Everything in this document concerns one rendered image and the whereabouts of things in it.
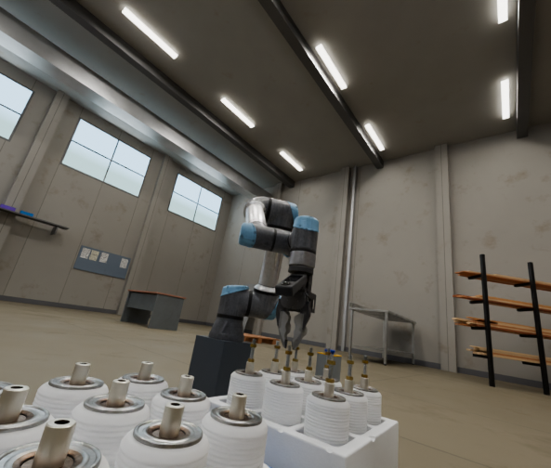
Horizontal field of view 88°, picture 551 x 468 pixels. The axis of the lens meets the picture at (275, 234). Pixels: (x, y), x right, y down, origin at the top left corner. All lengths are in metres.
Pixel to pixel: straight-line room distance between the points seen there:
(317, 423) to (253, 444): 0.27
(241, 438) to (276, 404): 0.32
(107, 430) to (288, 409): 0.42
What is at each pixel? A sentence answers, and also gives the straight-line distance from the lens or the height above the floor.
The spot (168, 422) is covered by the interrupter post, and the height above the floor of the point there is 0.27.
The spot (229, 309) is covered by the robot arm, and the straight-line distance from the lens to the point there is 1.25.
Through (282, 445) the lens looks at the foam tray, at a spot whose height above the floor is 0.15.
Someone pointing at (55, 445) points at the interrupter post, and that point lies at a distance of 0.33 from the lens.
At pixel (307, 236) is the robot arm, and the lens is 0.81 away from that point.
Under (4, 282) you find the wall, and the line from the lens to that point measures 9.92.
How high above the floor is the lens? 0.38
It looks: 18 degrees up
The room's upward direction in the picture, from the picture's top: 9 degrees clockwise
